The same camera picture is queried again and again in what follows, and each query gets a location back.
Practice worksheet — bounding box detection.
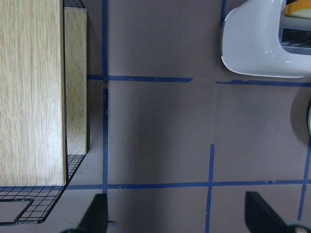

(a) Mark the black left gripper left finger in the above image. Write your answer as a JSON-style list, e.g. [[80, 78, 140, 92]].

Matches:
[[77, 194, 108, 233]]

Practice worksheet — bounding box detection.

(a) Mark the bread slice in toaster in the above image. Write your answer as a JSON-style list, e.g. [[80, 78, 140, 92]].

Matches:
[[285, 0, 311, 19]]

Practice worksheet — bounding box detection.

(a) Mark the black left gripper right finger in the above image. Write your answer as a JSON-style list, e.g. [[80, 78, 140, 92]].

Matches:
[[244, 191, 291, 233]]

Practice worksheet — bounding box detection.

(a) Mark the white toaster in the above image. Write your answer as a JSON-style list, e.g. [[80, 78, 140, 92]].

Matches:
[[221, 0, 311, 78]]

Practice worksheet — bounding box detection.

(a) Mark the wooden top wire shelf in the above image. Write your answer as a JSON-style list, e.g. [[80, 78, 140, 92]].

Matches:
[[0, 0, 89, 226]]

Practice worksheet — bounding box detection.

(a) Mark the light green plate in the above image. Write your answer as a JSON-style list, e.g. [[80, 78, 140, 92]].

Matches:
[[307, 100, 311, 135]]

